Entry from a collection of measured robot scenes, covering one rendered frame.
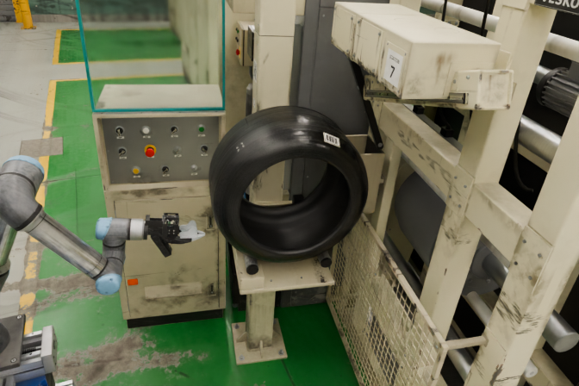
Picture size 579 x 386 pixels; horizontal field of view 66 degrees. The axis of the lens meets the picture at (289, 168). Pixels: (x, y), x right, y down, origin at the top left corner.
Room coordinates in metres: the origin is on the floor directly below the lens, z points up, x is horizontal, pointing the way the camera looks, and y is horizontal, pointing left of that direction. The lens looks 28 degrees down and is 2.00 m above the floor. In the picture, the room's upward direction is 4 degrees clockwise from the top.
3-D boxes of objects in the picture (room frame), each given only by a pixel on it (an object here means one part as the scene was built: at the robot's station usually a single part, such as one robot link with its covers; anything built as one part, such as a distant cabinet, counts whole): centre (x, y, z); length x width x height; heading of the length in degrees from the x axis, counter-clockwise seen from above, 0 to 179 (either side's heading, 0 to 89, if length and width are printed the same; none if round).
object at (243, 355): (1.68, 0.10, 0.02); 0.27 x 0.27 x 0.04; 15
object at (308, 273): (1.44, 0.01, 0.80); 0.37 x 0.36 x 0.02; 105
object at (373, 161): (1.75, -0.30, 1.05); 0.20 x 0.15 x 0.30; 15
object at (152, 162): (1.94, 0.62, 0.63); 0.56 x 0.41 x 1.27; 105
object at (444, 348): (1.30, -0.36, 0.65); 0.90 x 0.02 x 0.70; 15
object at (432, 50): (1.39, -0.30, 1.71); 0.61 x 0.25 x 0.15; 15
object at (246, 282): (1.41, 0.15, 0.84); 0.36 x 0.09 x 0.06; 15
